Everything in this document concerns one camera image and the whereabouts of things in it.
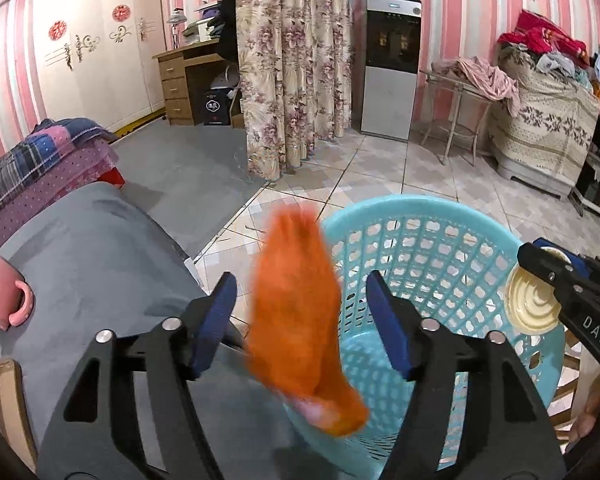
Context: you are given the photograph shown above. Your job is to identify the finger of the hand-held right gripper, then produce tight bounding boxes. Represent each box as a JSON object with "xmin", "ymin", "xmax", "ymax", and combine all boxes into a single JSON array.
[{"xmin": 516, "ymin": 241, "xmax": 592, "ymax": 287}]

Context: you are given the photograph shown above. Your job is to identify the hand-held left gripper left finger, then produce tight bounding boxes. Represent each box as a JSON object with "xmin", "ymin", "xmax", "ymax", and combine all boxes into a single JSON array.
[{"xmin": 37, "ymin": 271, "xmax": 238, "ymax": 480}]

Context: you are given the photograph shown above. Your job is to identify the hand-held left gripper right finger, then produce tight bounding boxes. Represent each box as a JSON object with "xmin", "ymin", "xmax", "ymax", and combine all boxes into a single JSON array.
[{"xmin": 365, "ymin": 270, "xmax": 566, "ymax": 480}]

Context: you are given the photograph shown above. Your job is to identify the cream round plastic lid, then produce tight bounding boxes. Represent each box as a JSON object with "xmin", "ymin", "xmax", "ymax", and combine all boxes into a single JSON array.
[{"xmin": 503, "ymin": 246, "xmax": 566, "ymax": 336}]

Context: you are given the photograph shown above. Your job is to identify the light blue plastic basket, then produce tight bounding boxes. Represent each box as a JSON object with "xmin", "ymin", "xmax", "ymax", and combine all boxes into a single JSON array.
[{"xmin": 284, "ymin": 195, "xmax": 568, "ymax": 480}]

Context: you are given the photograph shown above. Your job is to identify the person's right hand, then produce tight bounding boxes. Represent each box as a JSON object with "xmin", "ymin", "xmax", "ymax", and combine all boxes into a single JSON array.
[{"xmin": 570, "ymin": 375, "xmax": 600, "ymax": 443}]

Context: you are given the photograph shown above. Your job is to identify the grey blanket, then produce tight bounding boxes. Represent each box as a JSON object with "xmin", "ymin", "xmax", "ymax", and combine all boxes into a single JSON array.
[{"xmin": 0, "ymin": 181, "xmax": 301, "ymax": 480}]

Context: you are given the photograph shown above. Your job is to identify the floral cover cloth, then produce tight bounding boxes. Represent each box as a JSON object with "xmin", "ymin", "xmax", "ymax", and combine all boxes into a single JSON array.
[{"xmin": 489, "ymin": 45, "xmax": 600, "ymax": 199}]

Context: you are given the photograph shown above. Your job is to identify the grey floor mat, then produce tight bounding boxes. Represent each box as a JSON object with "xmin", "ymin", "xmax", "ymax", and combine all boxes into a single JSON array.
[{"xmin": 109, "ymin": 119, "xmax": 273, "ymax": 257}]

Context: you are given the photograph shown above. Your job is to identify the metal side table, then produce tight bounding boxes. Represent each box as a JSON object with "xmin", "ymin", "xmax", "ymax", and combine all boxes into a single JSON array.
[{"xmin": 418, "ymin": 67, "xmax": 497, "ymax": 166}]

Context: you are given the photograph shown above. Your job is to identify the pink cloth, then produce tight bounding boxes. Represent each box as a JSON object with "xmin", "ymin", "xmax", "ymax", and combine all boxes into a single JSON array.
[{"xmin": 431, "ymin": 56, "xmax": 522, "ymax": 117}]

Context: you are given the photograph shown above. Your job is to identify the grey clothes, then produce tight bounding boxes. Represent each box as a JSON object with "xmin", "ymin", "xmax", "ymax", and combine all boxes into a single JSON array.
[{"xmin": 535, "ymin": 52, "xmax": 582, "ymax": 79}]

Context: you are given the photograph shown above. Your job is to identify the pink dotted blanket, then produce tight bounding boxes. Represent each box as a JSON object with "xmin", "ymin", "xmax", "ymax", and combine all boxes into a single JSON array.
[{"xmin": 0, "ymin": 135, "xmax": 119, "ymax": 252}]

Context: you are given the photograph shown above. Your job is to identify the black box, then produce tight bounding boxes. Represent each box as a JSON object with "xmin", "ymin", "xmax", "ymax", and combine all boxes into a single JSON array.
[{"xmin": 203, "ymin": 87, "xmax": 234, "ymax": 126}]

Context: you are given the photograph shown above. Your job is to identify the pink ceramic mug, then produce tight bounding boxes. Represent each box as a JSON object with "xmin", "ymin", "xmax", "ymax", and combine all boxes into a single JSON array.
[{"xmin": 0, "ymin": 246, "xmax": 36, "ymax": 332}]

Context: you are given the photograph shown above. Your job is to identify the water dispenser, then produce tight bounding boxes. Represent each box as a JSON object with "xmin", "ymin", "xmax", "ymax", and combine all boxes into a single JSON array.
[{"xmin": 360, "ymin": 0, "xmax": 424, "ymax": 141}]

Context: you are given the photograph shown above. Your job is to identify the red blanket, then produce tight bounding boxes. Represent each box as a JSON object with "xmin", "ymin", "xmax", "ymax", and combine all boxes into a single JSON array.
[{"xmin": 497, "ymin": 9, "xmax": 592, "ymax": 69}]

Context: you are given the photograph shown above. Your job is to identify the wooden desk with drawers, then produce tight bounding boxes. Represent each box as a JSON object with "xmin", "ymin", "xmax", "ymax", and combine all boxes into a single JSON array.
[{"xmin": 152, "ymin": 37, "xmax": 242, "ymax": 127}]

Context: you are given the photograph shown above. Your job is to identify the blue plaid blanket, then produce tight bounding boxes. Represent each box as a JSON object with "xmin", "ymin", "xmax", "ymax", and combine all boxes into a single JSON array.
[{"xmin": 0, "ymin": 118, "xmax": 119, "ymax": 211}]

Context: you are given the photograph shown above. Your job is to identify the floral curtain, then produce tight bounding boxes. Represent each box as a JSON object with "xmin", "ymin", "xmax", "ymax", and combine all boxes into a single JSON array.
[{"xmin": 232, "ymin": 0, "xmax": 357, "ymax": 182}]

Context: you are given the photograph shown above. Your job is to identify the white wardrobe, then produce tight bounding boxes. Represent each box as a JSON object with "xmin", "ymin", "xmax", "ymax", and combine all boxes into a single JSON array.
[{"xmin": 32, "ymin": 0, "xmax": 182, "ymax": 134}]

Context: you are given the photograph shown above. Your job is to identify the white printer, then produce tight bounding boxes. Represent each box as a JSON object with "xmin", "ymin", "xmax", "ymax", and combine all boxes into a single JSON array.
[{"xmin": 182, "ymin": 17, "xmax": 222, "ymax": 44}]

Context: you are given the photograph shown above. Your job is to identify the desk lamp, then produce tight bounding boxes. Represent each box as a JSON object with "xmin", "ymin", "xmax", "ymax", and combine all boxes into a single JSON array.
[{"xmin": 166, "ymin": 8, "xmax": 189, "ymax": 52}]

